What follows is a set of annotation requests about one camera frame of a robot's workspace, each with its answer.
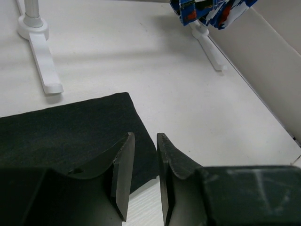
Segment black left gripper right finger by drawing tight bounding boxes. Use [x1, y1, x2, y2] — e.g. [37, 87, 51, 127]
[157, 133, 205, 226]

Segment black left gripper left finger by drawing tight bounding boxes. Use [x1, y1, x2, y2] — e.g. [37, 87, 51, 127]
[46, 133, 135, 221]

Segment black trousers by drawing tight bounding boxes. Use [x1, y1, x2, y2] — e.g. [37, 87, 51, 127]
[0, 92, 159, 192]

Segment blue patterned garment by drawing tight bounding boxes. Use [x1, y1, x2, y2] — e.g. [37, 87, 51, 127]
[169, 0, 257, 30]

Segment white metal clothes rack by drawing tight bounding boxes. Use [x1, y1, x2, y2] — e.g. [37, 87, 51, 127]
[16, 0, 227, 95]

